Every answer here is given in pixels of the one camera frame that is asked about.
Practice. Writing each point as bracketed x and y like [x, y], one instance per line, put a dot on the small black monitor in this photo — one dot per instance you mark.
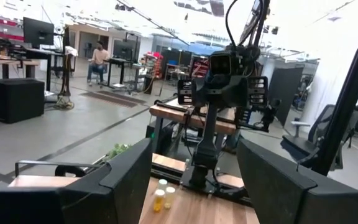
[123, 49]

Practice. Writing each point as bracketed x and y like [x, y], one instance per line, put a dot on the light wooden desk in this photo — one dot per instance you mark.
[8, 62]

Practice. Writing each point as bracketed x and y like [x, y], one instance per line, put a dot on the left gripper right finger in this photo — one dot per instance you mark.
[284, 196]

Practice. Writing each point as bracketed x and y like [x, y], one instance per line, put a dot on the black cube cabinet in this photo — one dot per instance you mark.
[19, 101]

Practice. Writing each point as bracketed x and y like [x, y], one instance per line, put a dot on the grey mesh office chair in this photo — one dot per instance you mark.
[319, 130]

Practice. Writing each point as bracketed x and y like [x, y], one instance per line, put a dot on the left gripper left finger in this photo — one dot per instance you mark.
[110, 196]

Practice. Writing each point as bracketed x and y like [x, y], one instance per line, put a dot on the background wooden workbench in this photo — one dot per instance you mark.
[166, 113]

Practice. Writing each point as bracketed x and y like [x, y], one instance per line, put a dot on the yellow-green medicine bottle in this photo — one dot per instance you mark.
[169, 198]

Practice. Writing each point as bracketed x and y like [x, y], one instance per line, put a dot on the green plant in patterned pot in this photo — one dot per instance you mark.
[117, 150]

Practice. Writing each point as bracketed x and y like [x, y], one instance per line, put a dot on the black rig frame post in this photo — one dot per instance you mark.
[346, 102]

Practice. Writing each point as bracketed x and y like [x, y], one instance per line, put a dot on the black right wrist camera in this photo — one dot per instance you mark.
[221, 63]

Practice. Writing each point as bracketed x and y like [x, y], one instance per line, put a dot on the black monitor on stand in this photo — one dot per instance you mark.
[38, 31]

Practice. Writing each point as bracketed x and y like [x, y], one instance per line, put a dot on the wooden shelf with black frame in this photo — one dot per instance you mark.
[42, 181]

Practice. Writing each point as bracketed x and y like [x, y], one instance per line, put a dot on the orange medicine bottle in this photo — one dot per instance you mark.
[158, 201]

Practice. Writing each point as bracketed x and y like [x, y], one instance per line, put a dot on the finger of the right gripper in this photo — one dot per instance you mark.
[184, 91]
[257, 91]

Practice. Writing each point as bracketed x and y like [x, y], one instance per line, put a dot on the person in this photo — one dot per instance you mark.
[98, 60]

